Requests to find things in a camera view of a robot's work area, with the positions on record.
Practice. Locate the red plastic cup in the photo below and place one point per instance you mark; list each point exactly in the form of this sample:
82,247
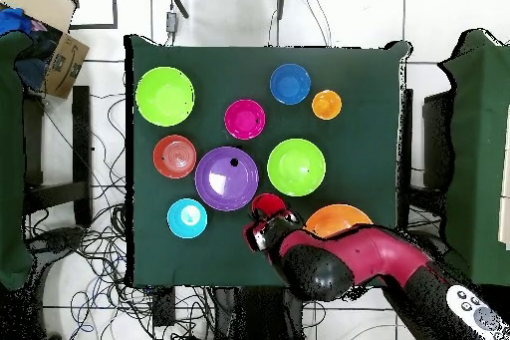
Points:
267,203

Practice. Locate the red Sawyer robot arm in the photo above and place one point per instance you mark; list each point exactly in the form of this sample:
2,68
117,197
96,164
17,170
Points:
358,252

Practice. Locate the purple plastic bowl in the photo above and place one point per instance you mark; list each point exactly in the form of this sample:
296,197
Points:
226,178

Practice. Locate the cyan plastic bowl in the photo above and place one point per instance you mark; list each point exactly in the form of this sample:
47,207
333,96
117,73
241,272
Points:
187,218

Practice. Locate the green plastic bowl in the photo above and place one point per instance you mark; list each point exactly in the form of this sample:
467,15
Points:
165,96
296,167

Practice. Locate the large orange plastic bowl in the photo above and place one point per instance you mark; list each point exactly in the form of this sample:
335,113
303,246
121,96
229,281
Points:
338,218

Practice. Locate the red-orange plastic bowl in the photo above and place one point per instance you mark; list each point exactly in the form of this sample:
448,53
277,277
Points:
174,156

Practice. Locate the black power strip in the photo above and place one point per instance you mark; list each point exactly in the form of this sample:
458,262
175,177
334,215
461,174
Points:
164,304

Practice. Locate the pink plastic bowl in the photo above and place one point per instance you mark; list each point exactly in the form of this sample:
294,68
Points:
244,119

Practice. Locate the dark green tablecloth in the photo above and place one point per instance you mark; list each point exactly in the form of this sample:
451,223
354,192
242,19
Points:
358,148

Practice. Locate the orange plastic cup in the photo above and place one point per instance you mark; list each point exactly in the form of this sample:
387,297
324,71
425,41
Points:
326,104

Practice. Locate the blue plastic bowl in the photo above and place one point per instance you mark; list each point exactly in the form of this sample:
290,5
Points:
290,84

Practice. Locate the black tripod leg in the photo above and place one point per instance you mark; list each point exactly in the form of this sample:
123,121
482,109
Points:
177,1
281,1

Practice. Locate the green cloth covered table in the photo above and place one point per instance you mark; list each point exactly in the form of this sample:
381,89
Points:
478,156
10,156

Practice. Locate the brown cardboard box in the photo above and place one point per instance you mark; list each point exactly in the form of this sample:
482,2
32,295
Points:
65,65

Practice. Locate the blue cloth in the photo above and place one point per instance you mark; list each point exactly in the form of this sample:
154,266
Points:
14,21

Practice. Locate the black pedestal foot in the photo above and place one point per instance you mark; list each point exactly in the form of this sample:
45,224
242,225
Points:
59,238

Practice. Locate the black stool frame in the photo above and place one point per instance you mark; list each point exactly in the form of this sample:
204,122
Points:
82,136
438,140

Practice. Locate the black metal frame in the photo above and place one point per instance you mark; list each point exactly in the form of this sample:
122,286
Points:
115,5

